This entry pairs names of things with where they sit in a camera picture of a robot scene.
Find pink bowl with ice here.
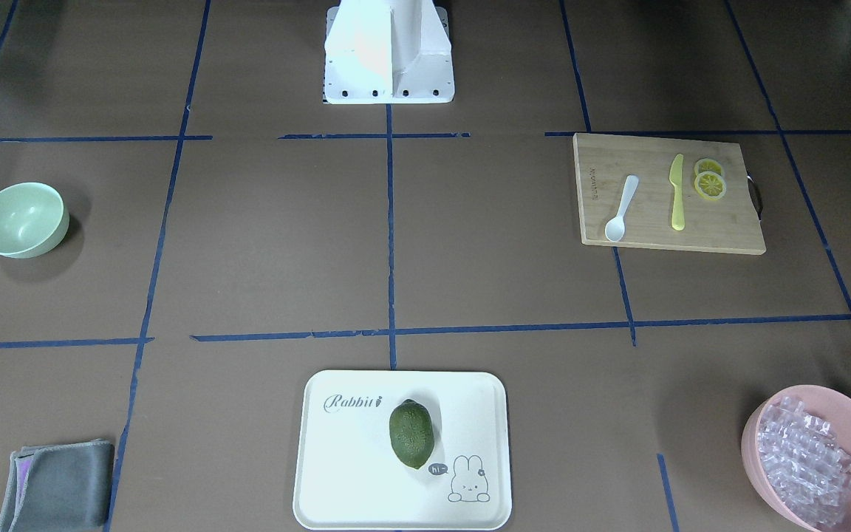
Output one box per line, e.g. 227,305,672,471
742,385,851,531

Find light green bowl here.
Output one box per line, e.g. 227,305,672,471
0,182,70,259

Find green avocado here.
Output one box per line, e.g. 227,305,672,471
389,398,435,469

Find lower lemon slice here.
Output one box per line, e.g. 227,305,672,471
694,171,727,201

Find grey folded cloth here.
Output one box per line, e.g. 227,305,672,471
0,439,115,531

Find yellow plastic knife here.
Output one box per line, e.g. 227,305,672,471
669,154,686,231

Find cream rabbit tray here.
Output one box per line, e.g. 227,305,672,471
293,369,513,531

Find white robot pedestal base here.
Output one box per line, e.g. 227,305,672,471
322,1,456,105

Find white plastic spoon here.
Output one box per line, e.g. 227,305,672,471
604,173,640,243

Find bamboo cutting board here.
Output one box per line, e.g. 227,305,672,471
572,132,766,256

